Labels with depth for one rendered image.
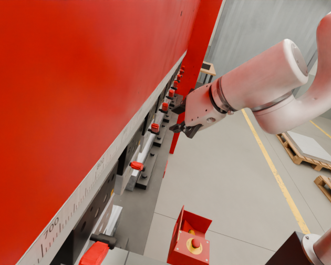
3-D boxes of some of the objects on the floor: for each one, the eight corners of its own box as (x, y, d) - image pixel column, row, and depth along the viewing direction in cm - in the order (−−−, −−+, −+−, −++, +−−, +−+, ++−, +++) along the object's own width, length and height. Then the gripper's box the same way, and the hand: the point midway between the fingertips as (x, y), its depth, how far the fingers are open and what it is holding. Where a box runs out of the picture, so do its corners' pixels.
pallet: (339, 177, 348) (345, 171, 342) (293, 163, 355) (298, 156, 348) (310, 145, 454) (313, 140, 447) (275, 134, 460) (278, 129, 453)
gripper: (214, 58, 46) (166, 91, 59) (213, 123, 39) (159, 144, 53) (233, 74, 50) (185, 101, 63) (236, 135, 43) (180, 151, 56)
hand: (177, 119), depth 57 cm, fingers open, 5 cm apart
